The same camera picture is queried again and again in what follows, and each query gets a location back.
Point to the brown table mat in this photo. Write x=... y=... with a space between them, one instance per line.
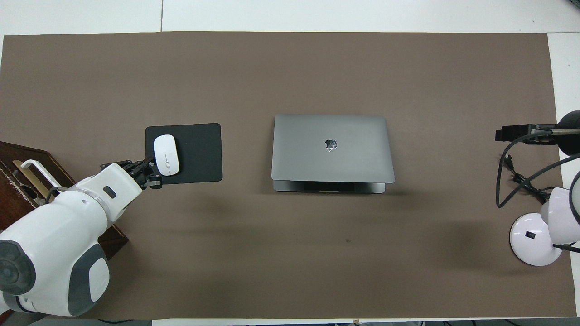
x=317 y=68

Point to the dark brown wooden box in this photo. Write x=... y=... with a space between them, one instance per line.
x=9 y=194

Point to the black mouse pad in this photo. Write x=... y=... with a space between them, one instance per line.
x=201 y=154

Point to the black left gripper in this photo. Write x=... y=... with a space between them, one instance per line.
x=137 y=174

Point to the white desk lamp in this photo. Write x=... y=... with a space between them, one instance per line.
x=530 y=235

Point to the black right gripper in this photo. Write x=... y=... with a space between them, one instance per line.
x=571 y=145

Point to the white computer mouse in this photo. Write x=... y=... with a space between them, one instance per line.
x=166 y=154

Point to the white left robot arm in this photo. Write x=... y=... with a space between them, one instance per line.
x=54 y=235

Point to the grey Apple laptop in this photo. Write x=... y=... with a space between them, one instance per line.
x=317 y=154

